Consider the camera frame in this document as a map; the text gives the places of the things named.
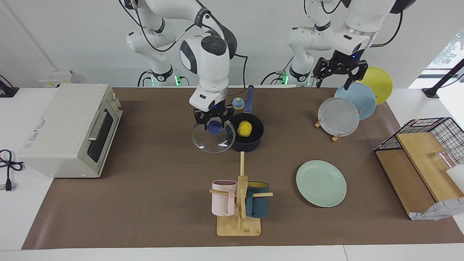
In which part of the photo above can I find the glass lid with blue knob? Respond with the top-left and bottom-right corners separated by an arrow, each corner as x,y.
191,119 -> 236,153

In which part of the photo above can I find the black camera stand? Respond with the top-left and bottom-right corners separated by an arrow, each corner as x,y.
422,58 -> 464,98

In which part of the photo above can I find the yellow plate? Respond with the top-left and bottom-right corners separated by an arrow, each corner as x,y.
357,67 -> 393,105

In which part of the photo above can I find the white cup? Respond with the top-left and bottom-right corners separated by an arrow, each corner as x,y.
446,165 -> 464,193

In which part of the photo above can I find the wooden mug rack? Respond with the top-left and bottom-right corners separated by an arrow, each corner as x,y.
209,151 -> 273,237

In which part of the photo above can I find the brown table mat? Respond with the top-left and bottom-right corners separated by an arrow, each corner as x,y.
22,87 -> 464,250

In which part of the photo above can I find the black power cord with plug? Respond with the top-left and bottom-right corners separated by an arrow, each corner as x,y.
0,149 -> 24,192

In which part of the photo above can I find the dark blue mug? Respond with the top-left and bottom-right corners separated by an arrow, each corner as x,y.
246,181 -> 270,218

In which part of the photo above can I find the pink mug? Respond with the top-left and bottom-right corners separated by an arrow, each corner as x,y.
212,180 -> 238,217

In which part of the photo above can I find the green plate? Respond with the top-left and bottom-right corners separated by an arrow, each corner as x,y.
296,160 -> 347,208

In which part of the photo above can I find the grey plate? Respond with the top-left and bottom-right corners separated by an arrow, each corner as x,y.
318,97 -> 360,137

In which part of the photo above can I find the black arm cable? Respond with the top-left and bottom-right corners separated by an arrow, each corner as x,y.
231,54 -> 249,95
370,9 -> 404,48

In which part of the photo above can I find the black pot with blue handle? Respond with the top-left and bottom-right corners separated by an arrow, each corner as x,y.
228,85 -> 265,153

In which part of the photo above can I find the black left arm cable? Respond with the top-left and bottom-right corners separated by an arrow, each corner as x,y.
370,9 -> 404,48

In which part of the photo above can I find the clear glass cup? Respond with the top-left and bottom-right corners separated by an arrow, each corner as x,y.
431,148 -> 456,171

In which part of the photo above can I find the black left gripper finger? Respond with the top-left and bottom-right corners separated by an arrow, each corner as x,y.
314,58 -> 331,88
344,62 -> 368,90

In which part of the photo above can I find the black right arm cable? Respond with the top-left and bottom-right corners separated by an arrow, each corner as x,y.
231,54 -> 249,95

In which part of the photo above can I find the beige toaster oven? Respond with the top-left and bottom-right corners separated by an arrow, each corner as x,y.
18,84 -> 123,178

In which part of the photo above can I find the black clamp base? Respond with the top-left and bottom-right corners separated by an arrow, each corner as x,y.
0,74 -> 19,98

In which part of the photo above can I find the marbled white paper sheet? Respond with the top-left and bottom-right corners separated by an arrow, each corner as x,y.
410,197 -> 464,221

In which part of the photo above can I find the yellow potato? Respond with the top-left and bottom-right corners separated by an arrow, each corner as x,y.
237,121 -> 253,137

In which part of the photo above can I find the wood and wire shelf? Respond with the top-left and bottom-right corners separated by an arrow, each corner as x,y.
374,117 -> 464,217

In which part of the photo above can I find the wooden plate rack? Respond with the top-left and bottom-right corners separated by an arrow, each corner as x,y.
314,109 -> 363,142

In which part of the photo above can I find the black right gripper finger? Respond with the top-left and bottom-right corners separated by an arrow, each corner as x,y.
194,109 -> 211,127
219,104 -> 235,127

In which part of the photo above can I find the light blue plate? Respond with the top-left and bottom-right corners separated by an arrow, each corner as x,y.
334,82 -> 377,121

